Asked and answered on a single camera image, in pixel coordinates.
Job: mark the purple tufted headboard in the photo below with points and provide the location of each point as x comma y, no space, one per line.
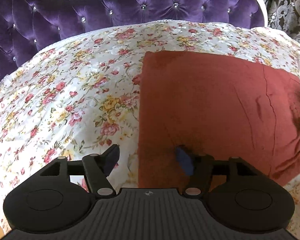
28,26

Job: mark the floral bed sheet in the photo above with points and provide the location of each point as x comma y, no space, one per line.
80,95

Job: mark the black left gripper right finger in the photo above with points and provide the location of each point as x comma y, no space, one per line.
235,193

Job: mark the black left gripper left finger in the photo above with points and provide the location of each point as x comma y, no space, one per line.
62,193

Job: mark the red pants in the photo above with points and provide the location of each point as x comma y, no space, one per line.
217,105

